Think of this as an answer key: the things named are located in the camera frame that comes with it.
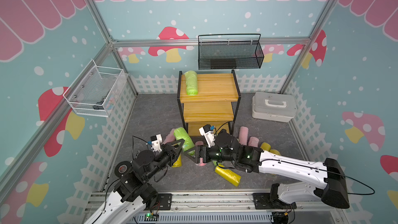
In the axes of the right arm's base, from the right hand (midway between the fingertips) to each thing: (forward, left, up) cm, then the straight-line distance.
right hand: (189, 153), depth 64 cm
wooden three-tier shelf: (+23, -9, +9) cm, 26 cm away
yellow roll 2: (+13, -42, -23) cm, 49 cm away
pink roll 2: (+22, -30, -24) cm, 44 cm away
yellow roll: (+4, +8, -22) cm, 24 cm away
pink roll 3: (+16, -35, -21) cm, 44 cm away
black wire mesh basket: (+61, -22, +10) cm, 66 cm away
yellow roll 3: (+10, -46, -22) cm, 52 cm away
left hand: (+5, +2, -1) cm, 5 cm away
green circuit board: (-20, +20, -27) cm, 39 cm away
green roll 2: (+4, -12, -23) cm, 26 cm away
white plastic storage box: (+36, -51, -13) cm, 64 cm away
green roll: (+9, +5, +1) cm, 10 cm away
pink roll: (-5, -5, +5) cm, 8 cm away
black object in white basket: (+18, +41, +10) cm, 46 cm away
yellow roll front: (-3, -18, -22) cm, 29 cm away
